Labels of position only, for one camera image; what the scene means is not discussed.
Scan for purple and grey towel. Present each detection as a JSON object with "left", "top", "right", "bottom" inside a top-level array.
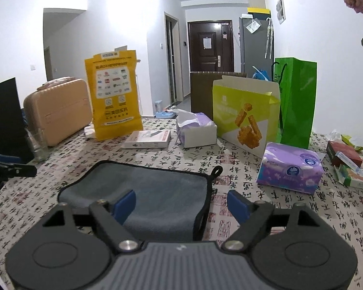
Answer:
[{"left": 57, "top": 160, "right": 223, "bottom": 242}]

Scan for black paper bag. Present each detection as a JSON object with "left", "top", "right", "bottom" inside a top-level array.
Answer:
[{"left": 0, "top": 78, "right": 34, "bottom": 164}]

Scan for clear drinking glass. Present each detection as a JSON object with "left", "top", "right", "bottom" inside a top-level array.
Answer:
[{"left": 26, "top": 128, "right": 50, "bottom": 162}]

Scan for purple tissue pack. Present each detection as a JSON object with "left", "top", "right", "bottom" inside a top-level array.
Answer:
[{"left": 256, "top": 142, "right": 324, "bottom": 195}]

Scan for flat white box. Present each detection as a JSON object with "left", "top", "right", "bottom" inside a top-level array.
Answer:
[{"left": 122, "top": 130, "right": 171, "bottom": 149}]

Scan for tan small suitcase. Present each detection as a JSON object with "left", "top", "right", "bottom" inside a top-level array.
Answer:
[{"left": 23, "top": 77, "right": 92, "bottom": 147}]

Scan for calligraphy print tablecloth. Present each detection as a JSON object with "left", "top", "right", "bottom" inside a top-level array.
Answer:
[{"left": 0, "top": 120, "right": 363, "bottom": 289}]

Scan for open purple tissue box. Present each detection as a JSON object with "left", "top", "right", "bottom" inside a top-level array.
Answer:
[{"left": 176, "top": 109, "right": 217, "bottom": 149}]

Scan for yellow-green snack carton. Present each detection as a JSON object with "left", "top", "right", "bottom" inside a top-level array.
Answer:
[{"left": 212, "top": 75, "right": 281, "bottom": 158}]

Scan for red and green small boxes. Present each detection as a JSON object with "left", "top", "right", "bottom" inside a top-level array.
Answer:
[{"left": 326, "top": 141, "right": 363, "bottom": 190}]

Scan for yellow printed bag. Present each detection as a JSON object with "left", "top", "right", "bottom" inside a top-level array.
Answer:
[{"left": 84, "top": 51, "right": 143, "bottom": 141}]

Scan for brown wooden chair back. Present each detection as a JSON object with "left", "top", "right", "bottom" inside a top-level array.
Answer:
[{"left": 190, "top": 71, "right": 247, "bottom": 120}]

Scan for green gift bag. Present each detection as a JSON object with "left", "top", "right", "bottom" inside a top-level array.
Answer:
[{"left": 272, "top": 58, "right": 317, "bottom": 149}]

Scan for dark brown entrance door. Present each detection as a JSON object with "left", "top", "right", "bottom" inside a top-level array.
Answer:
[{"left": 187, "top": 20, "right": 234, "bottom": 72}]

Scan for grey refrigerator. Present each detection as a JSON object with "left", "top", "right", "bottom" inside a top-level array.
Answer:
[{"left": 239, "top": 13, "right": 274, "bottom": 80}]

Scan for yellow box atop refrigerator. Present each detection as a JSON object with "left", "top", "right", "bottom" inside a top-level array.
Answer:
[{"left": 247, "top": 7, "right": 270, "bottom": 15}]

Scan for wall poster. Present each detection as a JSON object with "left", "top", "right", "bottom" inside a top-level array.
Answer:
[{"left": 276, "top": 0, "right": 286, "bottom": 24}]

